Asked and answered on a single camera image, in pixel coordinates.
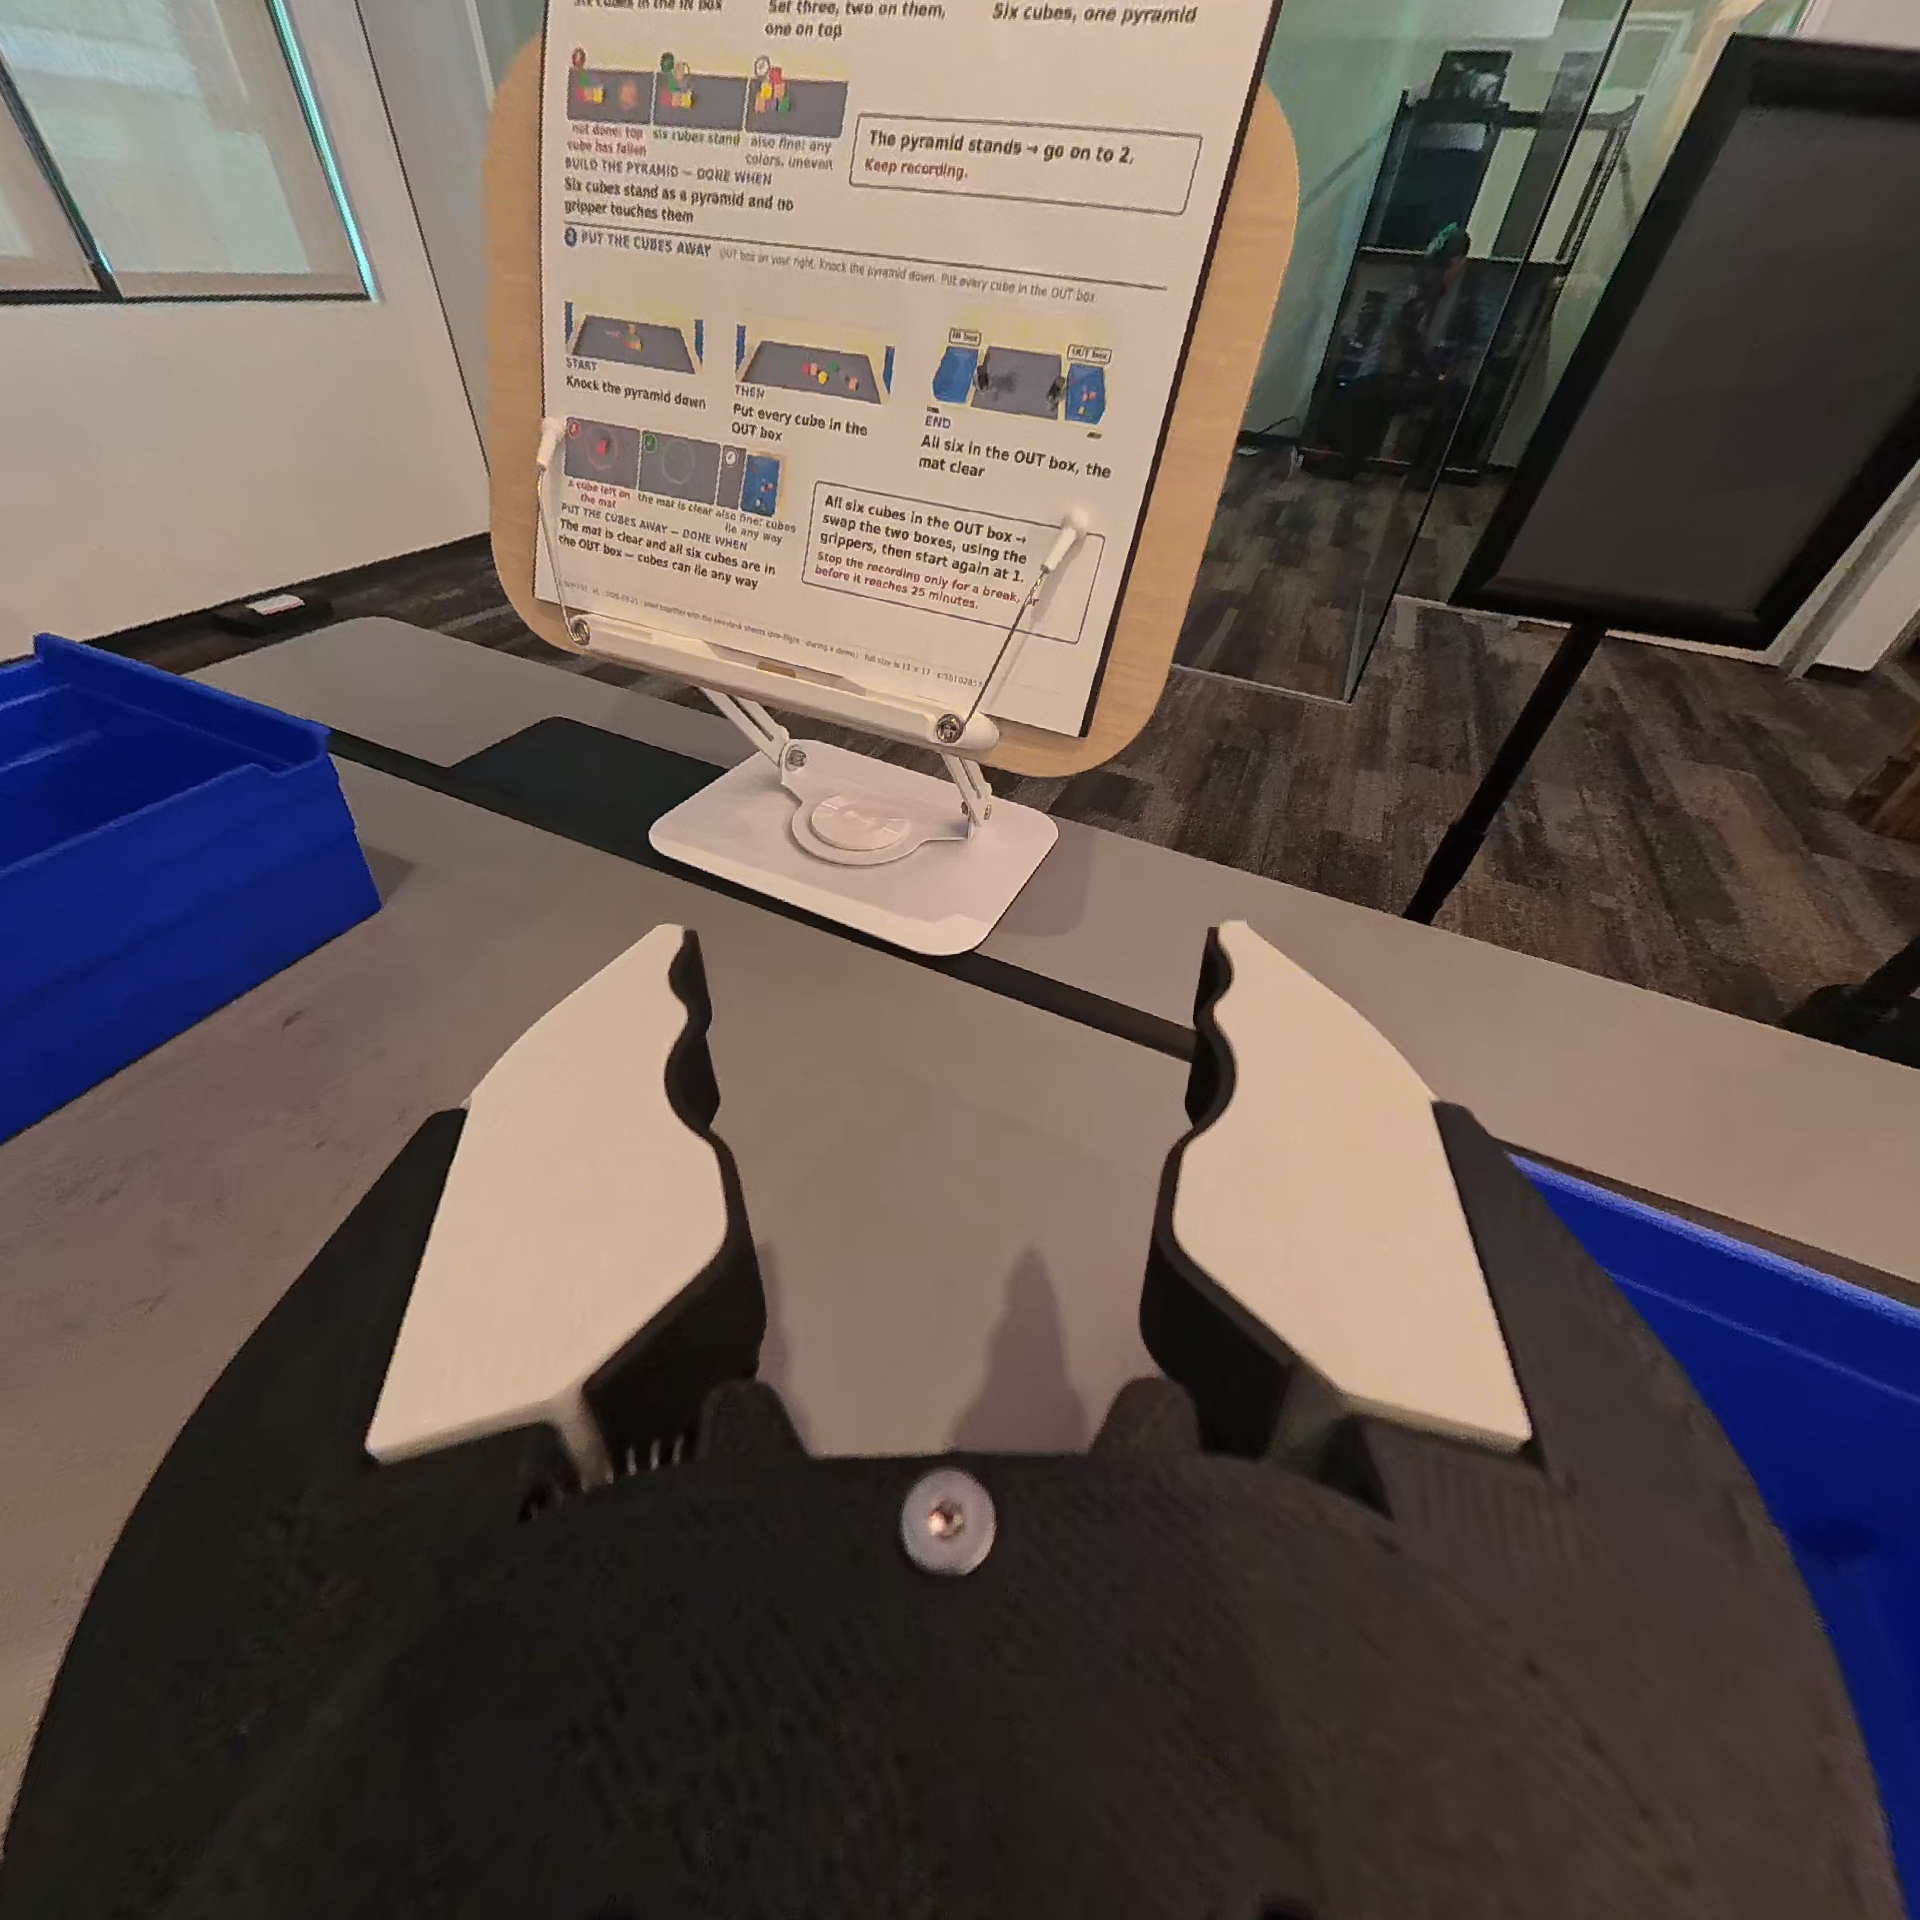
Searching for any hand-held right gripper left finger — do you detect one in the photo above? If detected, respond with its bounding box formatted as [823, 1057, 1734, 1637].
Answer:
[363, 921, 771, 1488]

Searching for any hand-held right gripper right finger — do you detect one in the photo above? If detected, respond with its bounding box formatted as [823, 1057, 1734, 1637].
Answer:
[1140, 920, 1535, 1460]

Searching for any blue plastic storage bin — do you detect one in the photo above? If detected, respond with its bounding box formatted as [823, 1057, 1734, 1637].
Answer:
[1507, 1153, 1920, 1920]
[0, 632, 384, 1145]

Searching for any black framed floor sign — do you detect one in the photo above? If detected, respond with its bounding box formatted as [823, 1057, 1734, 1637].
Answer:
[1401, 33, 1920, 924]

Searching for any printed instruction sheet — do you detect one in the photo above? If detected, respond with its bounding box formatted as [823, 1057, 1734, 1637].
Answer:
[535, 0, 1284, 741]

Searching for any black metal shelf rack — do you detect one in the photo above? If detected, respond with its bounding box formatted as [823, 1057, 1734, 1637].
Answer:
[1318, 49, 1577, 496]

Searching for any glass window white frame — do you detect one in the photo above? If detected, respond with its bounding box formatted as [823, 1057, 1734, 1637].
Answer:
[0, 0, 376, 307]

